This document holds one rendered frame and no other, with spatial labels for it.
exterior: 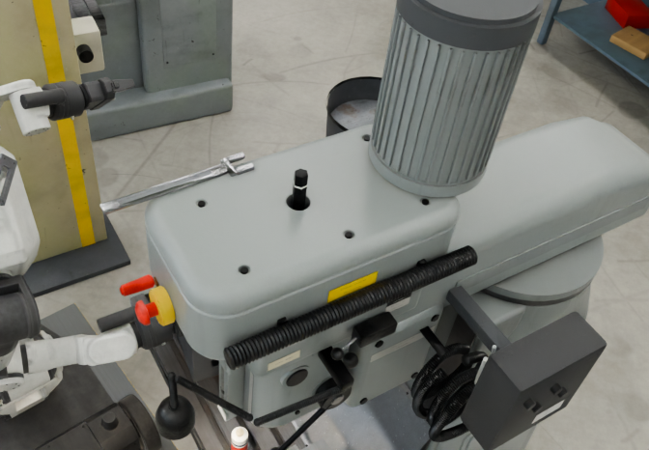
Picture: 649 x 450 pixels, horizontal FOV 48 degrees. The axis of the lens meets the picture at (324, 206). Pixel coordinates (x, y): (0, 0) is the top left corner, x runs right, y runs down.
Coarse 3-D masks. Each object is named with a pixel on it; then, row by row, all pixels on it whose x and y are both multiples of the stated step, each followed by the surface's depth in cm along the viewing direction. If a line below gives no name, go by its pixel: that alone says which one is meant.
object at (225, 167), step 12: (228, 156) 117; (240, 156) 117; (216, 168) 115; (228, 168) 115; (240, 168) 115; (252, 168) 116; (180, 180) 112; (192, 180) 112; (204, 180) 113; (144, 192) 109; (156, 192) 110; (168, 192) 110; (108, 204) 107; (120, 204) 107; (132, 204) 108
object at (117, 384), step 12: (60, 312) 270; (72, 312) 270; (48, 324) 265; (60, 324) 266; (72, 324) 267; (84, 324) 267; (96, 372) 254; (108, 372) 254; (120, 372) 255; (108, 384) 251; (120, 384) 252; (120, 396) 248; (168, 444) 238
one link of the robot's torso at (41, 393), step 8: (48, 336) 189; (56, 376) 195; (48, 384) 195; (56, 384) 199; (32, 392) 192; (40, 392) 210; (48, 392) 201; (0, 400) 189; (16, 400) 190; (24, 400) 208; (32, 400) 208; (40, 400) 215; (0, 408) 187; (8, 408) 190; (16, 408) 206; (24, 408) 213; (0, 416) 211; (8, 416) 211
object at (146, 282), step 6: (144, 276) 122; (150, 276) 122; (132, 282) 120; (138, 282) 121; (144, 282) 121; (150, 282) 121; (120, 288) 120; (126, 288) 120; (132, 288) 120; (138, 288) 120; (144, 288) 121; (150, 288) 122; (126, 294) 120
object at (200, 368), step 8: (184, 344) 192; (184, 352) 196; (192, 352) 184; (192, 360) 187; (200, 360) 188; (208, 360) 189; (192, 368) 189; (200, 368) 190; (208, 368) 192; (216, 368) 194; (192, 376) 193; (200, 376) 193; (208, 376) 194
